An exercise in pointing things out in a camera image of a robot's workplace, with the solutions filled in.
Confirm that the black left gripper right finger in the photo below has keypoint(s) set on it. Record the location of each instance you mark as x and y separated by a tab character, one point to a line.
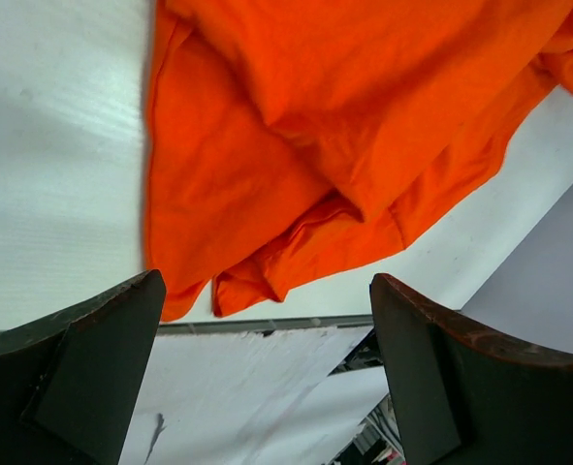
466	393

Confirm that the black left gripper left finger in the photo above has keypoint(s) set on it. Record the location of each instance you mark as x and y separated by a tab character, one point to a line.
69	381

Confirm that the orange t-shirt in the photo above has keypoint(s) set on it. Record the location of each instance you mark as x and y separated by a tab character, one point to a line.
292	140

